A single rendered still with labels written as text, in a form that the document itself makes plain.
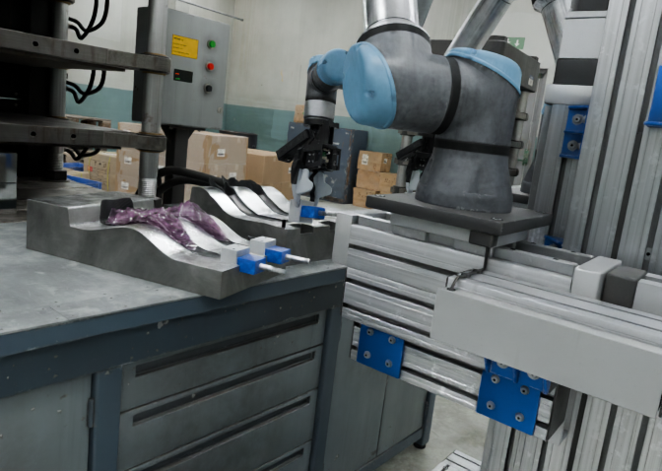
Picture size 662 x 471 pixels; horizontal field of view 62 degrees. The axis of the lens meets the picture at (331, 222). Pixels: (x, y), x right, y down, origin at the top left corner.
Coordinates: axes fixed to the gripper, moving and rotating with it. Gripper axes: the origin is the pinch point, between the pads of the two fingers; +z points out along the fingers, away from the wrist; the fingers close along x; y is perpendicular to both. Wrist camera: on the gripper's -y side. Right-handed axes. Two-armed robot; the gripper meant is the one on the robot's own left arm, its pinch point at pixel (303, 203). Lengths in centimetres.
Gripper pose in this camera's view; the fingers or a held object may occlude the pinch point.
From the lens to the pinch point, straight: 135.3
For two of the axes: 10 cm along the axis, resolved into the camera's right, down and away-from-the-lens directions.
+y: 7.7, 0.6, -6.3
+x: 6.3, 0.8, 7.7
